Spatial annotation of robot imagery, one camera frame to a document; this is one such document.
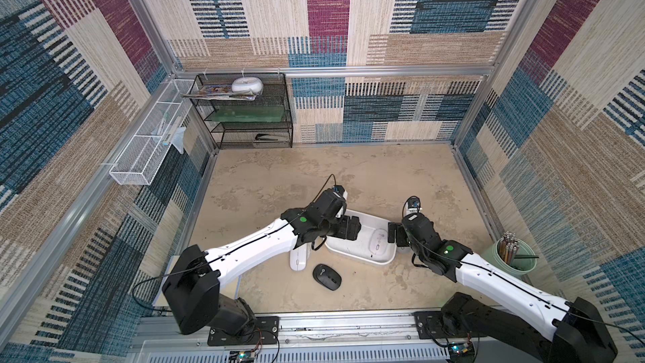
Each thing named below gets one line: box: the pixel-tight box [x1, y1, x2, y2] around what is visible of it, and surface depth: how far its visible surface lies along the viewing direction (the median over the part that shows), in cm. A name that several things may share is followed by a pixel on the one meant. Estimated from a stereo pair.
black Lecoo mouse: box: [312, 263, 342, 291], surface depth 83 cm
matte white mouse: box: [368, 228, 389, 256], surface depth 89 cm
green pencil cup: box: [481, 236, 538, 279], surface depth 74 cm
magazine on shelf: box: [182, 84, 256, 101], surface depth 83 cm
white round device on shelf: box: [230, 76, 264, 100], surface depth 91 cm
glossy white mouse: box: [289, 242, 312, 272], surface depth 87 cm
